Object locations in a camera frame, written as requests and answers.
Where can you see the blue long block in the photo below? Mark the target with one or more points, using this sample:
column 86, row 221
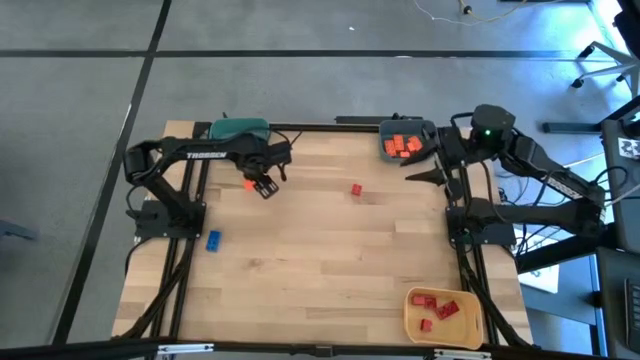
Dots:
column 213, row 240

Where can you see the right wrist camera housing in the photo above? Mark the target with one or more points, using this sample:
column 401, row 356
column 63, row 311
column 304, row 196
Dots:
column 492, row 122

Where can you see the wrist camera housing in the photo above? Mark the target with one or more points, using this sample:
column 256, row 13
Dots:
column 492, row 122
column 279, row 151

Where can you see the black flat bar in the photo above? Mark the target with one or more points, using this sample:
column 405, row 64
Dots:
column 360, row 120

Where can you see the black white marker tag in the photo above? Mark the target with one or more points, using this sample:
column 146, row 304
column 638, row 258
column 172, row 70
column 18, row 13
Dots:
column 629, row 147

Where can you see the yellow plastic bin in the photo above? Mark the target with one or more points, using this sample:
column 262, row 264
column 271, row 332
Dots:
column 460, row 330

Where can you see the silver frame bracket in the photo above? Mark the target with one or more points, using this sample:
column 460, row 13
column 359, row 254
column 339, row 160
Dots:
column 185, row 347
column 460, row 354

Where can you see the black desk foot bar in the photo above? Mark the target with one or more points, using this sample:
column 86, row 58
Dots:
column 570, row 128

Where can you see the teal plastic bin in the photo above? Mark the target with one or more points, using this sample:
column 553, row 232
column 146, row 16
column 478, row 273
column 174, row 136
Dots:
column 235, row 129

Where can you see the office chair white base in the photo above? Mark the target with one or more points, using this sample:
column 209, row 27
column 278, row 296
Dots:
column 620, row 60

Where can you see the dark grey-blue plastic bin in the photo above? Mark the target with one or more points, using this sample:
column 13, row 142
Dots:
column 387, row 130

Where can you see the left wrist camera housing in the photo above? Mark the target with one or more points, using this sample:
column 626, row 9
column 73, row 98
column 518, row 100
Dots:
column 279, row 151

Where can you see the dark grey desk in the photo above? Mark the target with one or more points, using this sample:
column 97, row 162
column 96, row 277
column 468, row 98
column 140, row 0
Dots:
column 620, row 200

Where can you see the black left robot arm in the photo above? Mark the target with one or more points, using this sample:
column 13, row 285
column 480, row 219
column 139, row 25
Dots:
column 210, row 152

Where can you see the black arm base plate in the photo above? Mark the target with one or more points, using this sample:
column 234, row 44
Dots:
column 150, row 227
column 500, row 236

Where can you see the white paper sheet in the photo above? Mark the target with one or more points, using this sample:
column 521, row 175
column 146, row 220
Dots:
column 542, row 279

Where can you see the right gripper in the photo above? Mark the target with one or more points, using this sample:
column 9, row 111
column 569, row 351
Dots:
column 455, row 147

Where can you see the black aluminium table frame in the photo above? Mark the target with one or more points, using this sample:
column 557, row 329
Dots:
column 310, row 127

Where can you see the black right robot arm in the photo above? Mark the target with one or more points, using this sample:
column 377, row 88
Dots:
column 550, row 215

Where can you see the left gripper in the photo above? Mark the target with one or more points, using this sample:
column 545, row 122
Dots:
column 256, row 167

